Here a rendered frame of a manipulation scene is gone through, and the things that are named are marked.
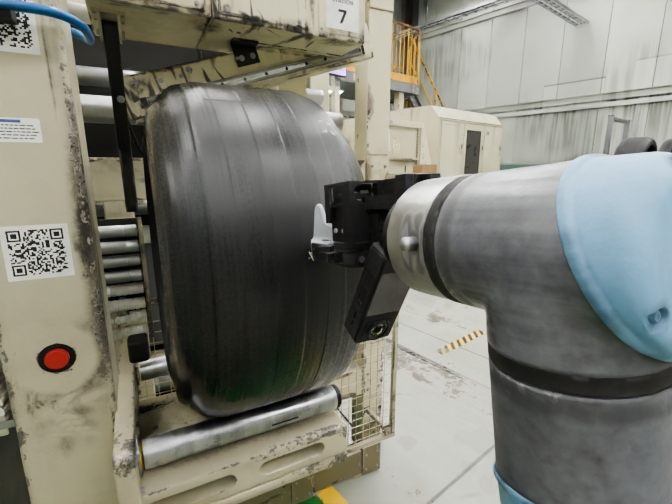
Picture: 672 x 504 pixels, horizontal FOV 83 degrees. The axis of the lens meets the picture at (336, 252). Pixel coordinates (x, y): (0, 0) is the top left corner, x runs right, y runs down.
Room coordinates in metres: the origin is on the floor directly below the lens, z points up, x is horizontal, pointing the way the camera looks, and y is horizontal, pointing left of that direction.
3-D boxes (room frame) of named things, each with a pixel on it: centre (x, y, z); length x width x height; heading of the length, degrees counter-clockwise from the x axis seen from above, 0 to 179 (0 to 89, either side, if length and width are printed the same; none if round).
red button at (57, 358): (0.51, 0.41, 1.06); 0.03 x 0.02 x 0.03; 118
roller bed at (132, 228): (0.94, 0.59, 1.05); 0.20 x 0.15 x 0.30; 118
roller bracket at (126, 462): (0.62, 0.38, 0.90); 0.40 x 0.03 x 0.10; 28
